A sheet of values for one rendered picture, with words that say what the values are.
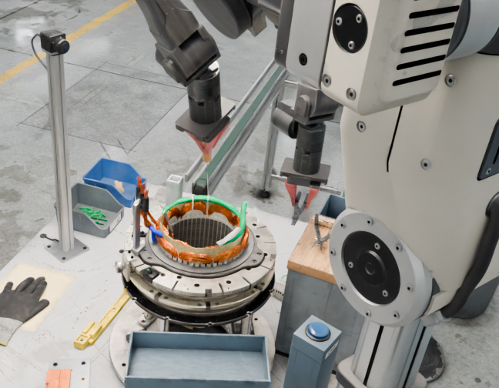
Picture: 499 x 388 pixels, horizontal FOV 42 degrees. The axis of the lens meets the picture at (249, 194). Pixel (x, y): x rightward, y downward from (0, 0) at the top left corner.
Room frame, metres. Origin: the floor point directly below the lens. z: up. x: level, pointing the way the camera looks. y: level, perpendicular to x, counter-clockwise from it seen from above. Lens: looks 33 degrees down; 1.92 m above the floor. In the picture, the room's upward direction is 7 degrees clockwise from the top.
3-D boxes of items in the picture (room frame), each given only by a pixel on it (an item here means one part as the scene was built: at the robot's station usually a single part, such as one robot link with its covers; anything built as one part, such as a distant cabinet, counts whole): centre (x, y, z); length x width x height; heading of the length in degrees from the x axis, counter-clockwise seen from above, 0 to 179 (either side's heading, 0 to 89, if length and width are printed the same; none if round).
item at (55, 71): (1.38, 0.48, 1.07); 0.03 x 0.03 x 0.57; 53
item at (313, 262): (1.16, -0.22, 1.05); 0.20 x 0.19 x 0.02; 163
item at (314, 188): (1.19, -0.12, 1.19); 0.07 x 0.07 x 0.09; 81
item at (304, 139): (1.20, -0.11, 1.32); 0.07 x 0.06 x 0.07; 41
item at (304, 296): (1.16, -0.22, 0.91); 0.19 x 0.19 x 0.26; 73
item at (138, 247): (1.02, 0.21, 1.15); 0.03 x 0.02 x 0.12; 154
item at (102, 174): (1.68, 0.42, 0.82); 0.16 x 0.14 x 0.07; 79
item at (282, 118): (1.22, -0.08, 1.35); 0.11 x 0.09 x 0.12; 41
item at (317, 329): (0.92, -0.17, 1.04); 0.04 x 0.04 x 0.01
